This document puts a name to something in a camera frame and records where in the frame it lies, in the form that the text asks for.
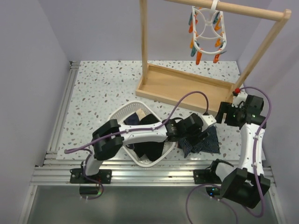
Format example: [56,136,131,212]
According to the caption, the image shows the navy striped underwear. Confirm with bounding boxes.
[178,126,220,158]

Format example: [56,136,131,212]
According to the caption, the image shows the black underwear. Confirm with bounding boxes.
[133,114,164,162]

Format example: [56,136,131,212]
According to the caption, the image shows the navy underwear with beige band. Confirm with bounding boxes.
[123,109,147,150]

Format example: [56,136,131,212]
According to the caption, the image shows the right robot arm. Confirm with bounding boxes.
[208,92,271,209]

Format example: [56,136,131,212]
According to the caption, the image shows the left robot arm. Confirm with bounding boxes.
[80,113,215,183]

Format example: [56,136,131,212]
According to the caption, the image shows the white round clip hanger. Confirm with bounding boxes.
[189,0,227,56]

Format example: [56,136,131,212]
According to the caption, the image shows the wooden clothes rack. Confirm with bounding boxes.
[135,0,292,115]

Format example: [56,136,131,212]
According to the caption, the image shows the white perforated plastic basket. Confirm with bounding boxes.
[108,101,175,168]

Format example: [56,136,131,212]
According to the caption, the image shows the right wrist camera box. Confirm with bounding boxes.
[232,88,248,108]

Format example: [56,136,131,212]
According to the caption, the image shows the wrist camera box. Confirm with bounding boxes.
[199,115,217,131]
[232,88,248,108]

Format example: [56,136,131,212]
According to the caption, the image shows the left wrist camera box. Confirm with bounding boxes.
[199,115,217,131]

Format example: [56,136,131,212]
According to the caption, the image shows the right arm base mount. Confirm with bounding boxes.
[193,168,228,199]

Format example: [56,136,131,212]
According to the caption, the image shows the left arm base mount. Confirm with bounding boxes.
[70,168,112,200]

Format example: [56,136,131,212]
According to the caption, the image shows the aluminium frame rails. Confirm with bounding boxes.
[18,61,281,224]

